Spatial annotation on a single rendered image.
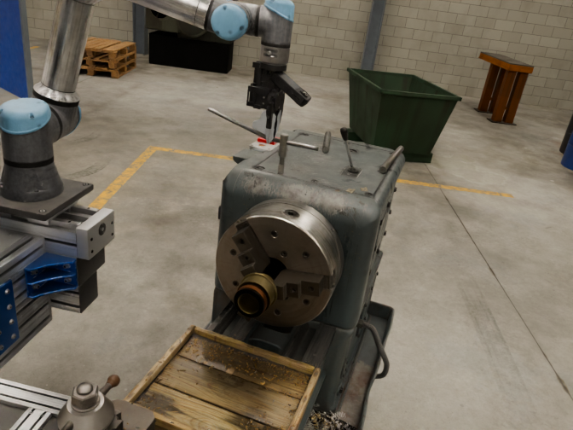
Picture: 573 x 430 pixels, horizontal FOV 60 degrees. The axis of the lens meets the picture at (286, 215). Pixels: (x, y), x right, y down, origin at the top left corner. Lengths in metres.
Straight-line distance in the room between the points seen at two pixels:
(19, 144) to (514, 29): 11.00
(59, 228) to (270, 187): 0.56
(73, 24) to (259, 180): 0.61
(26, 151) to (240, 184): 0.54
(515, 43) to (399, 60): 2.38
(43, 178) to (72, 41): 0.35
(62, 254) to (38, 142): 0.29
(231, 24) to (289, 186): 0.45
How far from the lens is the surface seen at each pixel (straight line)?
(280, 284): 1.16
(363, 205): 1.30
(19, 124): 1.36
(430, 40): 11.30
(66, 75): 1.45
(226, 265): 1.29
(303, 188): 1.33
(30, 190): 1.40
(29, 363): 2.68
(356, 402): 1.73
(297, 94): 1.30
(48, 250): 1.44
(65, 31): 1.42
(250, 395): 1.20
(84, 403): 0.81
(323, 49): 11.05
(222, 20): 1.15
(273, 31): 1.29
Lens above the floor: 1.74
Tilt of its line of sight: 25 degrees down
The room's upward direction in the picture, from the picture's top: 8 degrees clockwise
